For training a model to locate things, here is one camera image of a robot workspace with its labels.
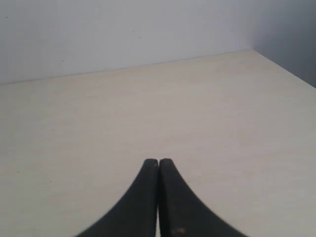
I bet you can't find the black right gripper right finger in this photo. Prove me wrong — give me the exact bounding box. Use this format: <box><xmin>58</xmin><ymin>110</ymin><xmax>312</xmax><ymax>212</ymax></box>
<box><xmin>159</xmin><ymin>158</ymin><xmax>243</xmax><ymax>237</ymax></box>

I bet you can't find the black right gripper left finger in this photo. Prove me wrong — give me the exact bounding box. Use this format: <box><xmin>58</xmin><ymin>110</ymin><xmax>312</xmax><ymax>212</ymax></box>
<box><xmin>78</xmin><ymin>158</ymin><xmax>158</xmax><ymax>237</ymax></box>

